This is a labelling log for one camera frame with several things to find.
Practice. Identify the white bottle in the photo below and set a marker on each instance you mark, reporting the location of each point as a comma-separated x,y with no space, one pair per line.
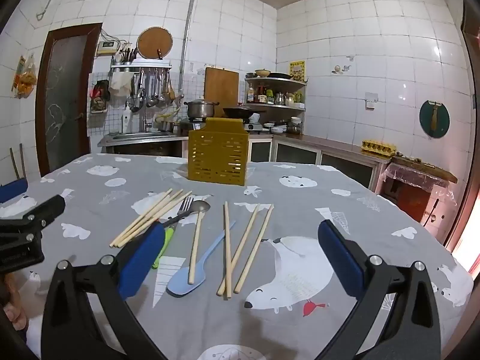
126,120

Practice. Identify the black wok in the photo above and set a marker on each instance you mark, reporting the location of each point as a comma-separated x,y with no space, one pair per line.
240,112

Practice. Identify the white hanging cloth bag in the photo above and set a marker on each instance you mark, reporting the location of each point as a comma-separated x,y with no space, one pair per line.
120,82

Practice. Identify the red hanging bag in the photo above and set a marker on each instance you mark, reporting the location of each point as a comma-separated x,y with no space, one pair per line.
99,95

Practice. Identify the grey wall pipe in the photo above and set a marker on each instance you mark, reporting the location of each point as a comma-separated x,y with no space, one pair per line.
188,37

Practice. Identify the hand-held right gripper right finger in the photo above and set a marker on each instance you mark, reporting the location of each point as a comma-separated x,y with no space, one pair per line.
339,257

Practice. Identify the clay pot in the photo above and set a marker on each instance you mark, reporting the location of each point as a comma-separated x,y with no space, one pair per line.
262,72

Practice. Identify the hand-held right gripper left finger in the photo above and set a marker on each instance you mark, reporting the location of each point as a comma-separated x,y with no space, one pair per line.
144,255

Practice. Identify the rectangular wooden cutting board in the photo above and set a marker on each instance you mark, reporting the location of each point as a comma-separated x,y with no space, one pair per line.
221,86

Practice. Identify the round wooden board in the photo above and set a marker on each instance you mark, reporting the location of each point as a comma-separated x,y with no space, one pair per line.
150,43

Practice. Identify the yellow egg carton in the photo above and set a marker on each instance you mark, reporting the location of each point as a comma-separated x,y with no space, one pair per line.
378,147

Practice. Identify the stainless steel sink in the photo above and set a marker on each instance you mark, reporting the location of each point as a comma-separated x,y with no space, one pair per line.
142,137

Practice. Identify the yellow wall calendar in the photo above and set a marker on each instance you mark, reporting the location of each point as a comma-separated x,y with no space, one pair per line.
297,70

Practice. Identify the black frying pan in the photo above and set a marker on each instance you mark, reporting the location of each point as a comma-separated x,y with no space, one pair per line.
281,75

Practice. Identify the plastic-covered side cabinet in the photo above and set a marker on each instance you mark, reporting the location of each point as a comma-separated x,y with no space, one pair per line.
412,191

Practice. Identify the metal wall rack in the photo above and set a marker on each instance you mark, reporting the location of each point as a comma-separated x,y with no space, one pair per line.
140,66

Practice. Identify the grey polar bear tablecloth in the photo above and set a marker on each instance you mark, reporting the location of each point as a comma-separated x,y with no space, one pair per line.
300,202

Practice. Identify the row of condiment bottles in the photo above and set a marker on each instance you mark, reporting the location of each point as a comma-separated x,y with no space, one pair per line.
270,95

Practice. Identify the white wall socket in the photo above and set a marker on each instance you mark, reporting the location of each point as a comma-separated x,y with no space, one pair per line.
371,101

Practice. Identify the corner wall shelf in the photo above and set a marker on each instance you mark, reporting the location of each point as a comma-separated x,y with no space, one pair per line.
277,107

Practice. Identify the light blue plastic spatula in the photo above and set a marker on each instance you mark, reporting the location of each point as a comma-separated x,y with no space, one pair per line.
187,279

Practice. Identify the white wall control box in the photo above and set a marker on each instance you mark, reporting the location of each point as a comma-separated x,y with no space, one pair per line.
107,47

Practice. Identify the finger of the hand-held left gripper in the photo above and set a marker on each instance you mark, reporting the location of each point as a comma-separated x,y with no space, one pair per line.
13,192
45,210

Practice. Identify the pile of dishes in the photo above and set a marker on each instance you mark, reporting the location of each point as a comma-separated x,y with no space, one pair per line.
281,127

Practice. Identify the kitchen counter cabinet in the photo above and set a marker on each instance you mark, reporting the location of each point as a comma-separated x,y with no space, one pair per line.
337,153

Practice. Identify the person's left hand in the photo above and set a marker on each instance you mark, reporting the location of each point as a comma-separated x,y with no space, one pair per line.
13,307

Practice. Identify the hanging orange plastic bag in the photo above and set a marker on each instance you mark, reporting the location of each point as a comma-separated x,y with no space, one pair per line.
24,82

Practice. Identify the thin sticks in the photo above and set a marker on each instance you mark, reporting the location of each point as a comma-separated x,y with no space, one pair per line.
17,163

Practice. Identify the gas stove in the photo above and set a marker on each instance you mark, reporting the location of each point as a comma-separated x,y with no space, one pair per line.
255,126

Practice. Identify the steel pot with lid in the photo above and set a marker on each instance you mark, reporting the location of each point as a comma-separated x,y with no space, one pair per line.
200,109

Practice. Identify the yellow slotted utensil holder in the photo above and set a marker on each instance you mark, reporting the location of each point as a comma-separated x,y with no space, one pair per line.
217,153

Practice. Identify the brown frosted glass door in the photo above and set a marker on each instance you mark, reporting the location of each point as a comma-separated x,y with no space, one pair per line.
65,120

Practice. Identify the green round hanging board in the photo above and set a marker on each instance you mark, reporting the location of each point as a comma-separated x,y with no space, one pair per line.
425,120

